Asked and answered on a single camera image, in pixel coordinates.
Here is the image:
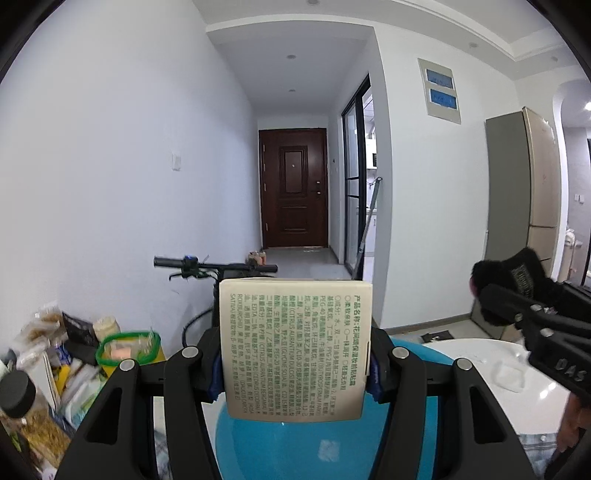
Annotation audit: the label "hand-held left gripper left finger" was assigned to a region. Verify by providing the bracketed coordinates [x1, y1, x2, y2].
[55, 328, 227, 480]

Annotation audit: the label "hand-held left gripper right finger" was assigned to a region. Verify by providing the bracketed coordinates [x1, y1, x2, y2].
[367, 328, 536, 480]

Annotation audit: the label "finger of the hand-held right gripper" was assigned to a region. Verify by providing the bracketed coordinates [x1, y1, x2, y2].
[480, 284, 591, 398]
[551, 281, 591, 319]

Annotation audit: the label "beige printed carton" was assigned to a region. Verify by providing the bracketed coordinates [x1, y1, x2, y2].
[219, 278, 374, 423]

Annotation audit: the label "blue plastic basin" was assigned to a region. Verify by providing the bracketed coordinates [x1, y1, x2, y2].
[213, 336, 458, 480]

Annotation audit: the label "white desktop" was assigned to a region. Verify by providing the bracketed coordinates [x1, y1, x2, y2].
[422, 338, 575, 437]

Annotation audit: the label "person's right hand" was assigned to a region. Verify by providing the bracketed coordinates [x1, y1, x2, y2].
[556, 396, 583, 456]

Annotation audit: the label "blue plaid shirt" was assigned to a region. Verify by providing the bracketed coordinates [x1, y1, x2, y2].
[152, 397, 561, 480]

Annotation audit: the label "clear plastic dish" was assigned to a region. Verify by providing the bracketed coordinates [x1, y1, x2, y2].
[492, 360, 527, 393]

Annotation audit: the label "yellow container with green rim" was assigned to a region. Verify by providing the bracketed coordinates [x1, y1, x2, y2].
[95, 330, 166, 379]

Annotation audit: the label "brown cardboard box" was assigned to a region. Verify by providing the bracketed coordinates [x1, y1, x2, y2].
[468, 305, 522, 342]

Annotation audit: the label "black electric bicycle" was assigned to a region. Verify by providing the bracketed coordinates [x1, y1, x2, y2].
[154, 255, 279, 352]

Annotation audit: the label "cream coloured small jar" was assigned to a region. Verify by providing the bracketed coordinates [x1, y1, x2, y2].
[92, 316, 122, 342]

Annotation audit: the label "grey beige refrigerator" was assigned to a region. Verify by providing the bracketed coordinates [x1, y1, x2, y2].
[485, 107, 570, 282]

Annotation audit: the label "green tissue pack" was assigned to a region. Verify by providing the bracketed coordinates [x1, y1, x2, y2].
[61, 364, 109, 430]

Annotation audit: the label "black foil package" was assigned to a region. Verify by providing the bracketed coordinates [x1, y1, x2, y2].
[62, 313, 100, 348]

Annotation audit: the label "grey mop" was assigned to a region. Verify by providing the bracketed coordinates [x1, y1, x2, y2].
[355, 176, 383, 278]

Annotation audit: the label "clear bag of snacks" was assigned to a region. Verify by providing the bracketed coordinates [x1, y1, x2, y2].
[21, 302, 65, 358]

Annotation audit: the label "black framed sliding glass door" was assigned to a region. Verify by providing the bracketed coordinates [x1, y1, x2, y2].
[341, 73, 376, 280]

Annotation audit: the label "clear jar with black lid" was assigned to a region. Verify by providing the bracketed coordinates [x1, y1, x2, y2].
[0, 370, 75, 472]

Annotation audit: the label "brown entrance door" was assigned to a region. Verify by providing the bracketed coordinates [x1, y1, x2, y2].
[259, 128, 328, 248]

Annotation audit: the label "grey wall panel blue windows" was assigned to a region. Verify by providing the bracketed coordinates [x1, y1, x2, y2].
[418, 58, 462, 124]

